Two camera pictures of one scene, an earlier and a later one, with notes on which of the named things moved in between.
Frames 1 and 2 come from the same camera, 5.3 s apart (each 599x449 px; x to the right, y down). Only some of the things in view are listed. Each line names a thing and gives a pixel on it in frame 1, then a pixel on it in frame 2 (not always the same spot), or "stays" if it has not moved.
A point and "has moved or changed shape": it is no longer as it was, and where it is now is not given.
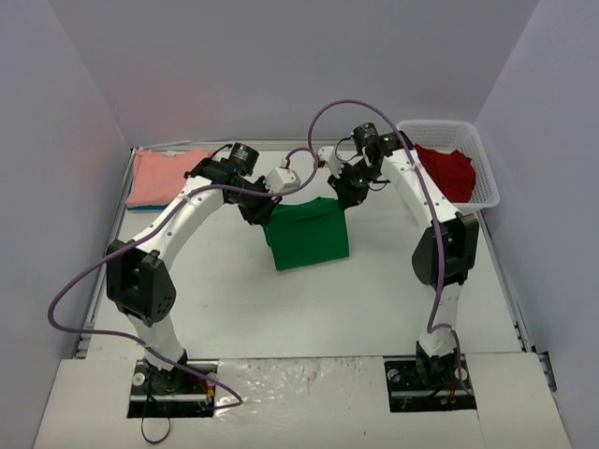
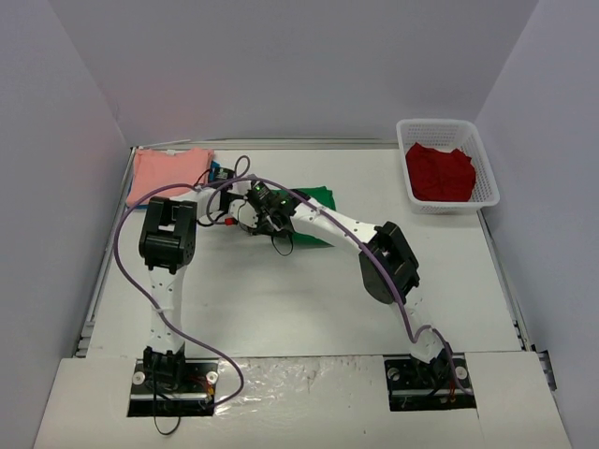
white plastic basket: [451, 136] stays
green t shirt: [306, 232] has moved or changed shape
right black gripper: [349, 191] → [264, 224]
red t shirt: [451, 174] stays
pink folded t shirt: [158, 175] stays
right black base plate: [417, 383] stays
